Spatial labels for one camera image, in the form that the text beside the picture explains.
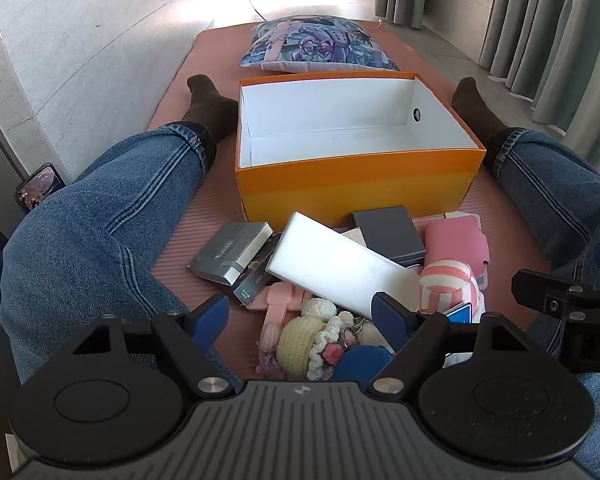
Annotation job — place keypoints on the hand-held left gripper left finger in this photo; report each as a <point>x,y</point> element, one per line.
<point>211,316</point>

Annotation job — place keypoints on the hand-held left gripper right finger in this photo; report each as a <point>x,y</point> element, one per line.
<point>387,317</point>

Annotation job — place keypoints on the fox plush toy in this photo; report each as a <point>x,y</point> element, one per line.
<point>360,360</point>

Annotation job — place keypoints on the grey and white box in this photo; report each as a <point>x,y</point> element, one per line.
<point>230,252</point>

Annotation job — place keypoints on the pink striped plush toy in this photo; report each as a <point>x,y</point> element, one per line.
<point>447,285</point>

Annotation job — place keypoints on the long white box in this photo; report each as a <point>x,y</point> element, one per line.
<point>330,267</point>

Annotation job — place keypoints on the dark grey box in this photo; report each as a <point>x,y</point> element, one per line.
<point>387,235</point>

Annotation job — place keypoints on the pink card case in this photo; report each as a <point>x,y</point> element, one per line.
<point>457,247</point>

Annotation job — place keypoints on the crochet bunny toy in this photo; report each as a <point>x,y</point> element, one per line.
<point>300,342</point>

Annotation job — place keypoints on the orange cardboard box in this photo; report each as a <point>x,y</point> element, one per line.
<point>355,185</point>

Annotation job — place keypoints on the dark glossy box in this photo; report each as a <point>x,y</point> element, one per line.
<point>252,282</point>

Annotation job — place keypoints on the pink plastic holder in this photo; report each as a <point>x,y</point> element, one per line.
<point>277,300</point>

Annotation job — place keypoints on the person's left leg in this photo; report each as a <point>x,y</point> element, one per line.
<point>105,220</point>

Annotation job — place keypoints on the black smartphone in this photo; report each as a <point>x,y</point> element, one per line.
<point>37,187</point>

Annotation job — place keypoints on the wide grey curtain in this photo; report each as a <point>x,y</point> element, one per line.
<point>550,35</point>

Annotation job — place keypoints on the pink ribbed mat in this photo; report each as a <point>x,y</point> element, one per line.
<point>220,50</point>

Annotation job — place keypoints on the printed pillow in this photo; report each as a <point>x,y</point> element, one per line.
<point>320,45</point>

